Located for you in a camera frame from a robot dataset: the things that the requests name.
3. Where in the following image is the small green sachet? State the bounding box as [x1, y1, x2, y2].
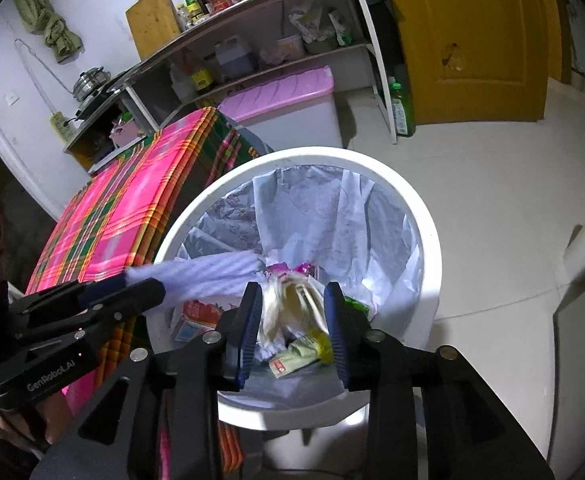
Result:
[268, 336, 321, 378]

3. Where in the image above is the cream paper bag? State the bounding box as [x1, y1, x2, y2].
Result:
[256, 271, 329, 362]

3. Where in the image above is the small white foam fruit net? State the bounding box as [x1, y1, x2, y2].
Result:
[124, 250, 265, 313]

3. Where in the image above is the yellow snack packet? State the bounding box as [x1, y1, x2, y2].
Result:
[309, 327, 334, 364]

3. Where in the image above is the white medicine box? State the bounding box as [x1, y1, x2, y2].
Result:
[170, 300, 238, 342]

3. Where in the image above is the white plastic trash bag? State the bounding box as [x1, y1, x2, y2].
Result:
[174, 164, 424, 406]

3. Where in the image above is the white round trash bin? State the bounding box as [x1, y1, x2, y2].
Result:
[155, 146, 442, 431]

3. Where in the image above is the left hand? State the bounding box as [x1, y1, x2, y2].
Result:
[0, 392, 73, 451]

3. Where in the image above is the pink plaid tablecloth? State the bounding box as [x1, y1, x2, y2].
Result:
[24, 105, 261, 480]

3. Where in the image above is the white power strip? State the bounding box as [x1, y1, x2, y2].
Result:
[50, 112, 76, 144]

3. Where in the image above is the pink plastic basket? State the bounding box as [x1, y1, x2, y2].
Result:
[109, 119, 145, 148]

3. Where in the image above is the green bottle on floor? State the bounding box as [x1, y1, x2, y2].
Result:
[390, 82, 415, 138]

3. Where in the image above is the pink lid storage box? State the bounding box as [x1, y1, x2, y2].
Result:
[219, 65, 343, 150]

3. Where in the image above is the black induction cooker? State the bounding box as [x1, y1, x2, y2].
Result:
[74, 73, 124, 122]

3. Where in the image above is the metal steamer pot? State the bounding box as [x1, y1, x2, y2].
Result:
[72, 66, 111, 103]

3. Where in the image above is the white metal shelf unit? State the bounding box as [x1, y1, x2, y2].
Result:
[65, 0, 391, 167]

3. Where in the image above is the green hanging cloth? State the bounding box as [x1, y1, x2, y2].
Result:
[12, 0, 83, 63]

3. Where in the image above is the wooden cutting board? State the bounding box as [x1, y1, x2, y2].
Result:
[125, 0, 181, 61]

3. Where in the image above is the yellow wooden door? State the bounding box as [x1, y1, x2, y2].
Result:
[391, 0, 562, 125]

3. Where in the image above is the green glass bottle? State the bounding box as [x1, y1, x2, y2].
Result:
[184, 0, 202, 23]

